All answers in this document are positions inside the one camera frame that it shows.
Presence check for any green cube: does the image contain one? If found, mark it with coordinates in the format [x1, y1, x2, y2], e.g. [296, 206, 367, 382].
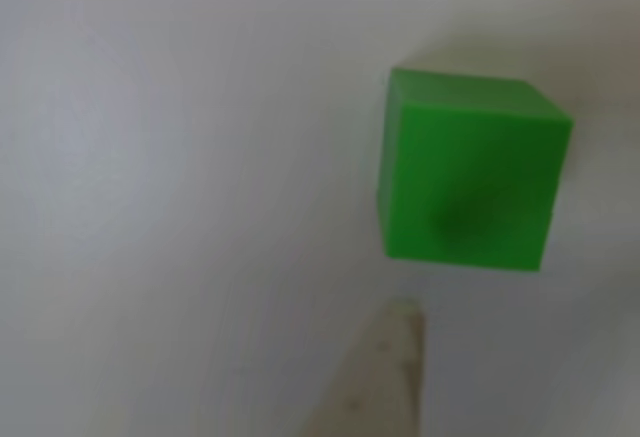
[375, 65, 575, 273]

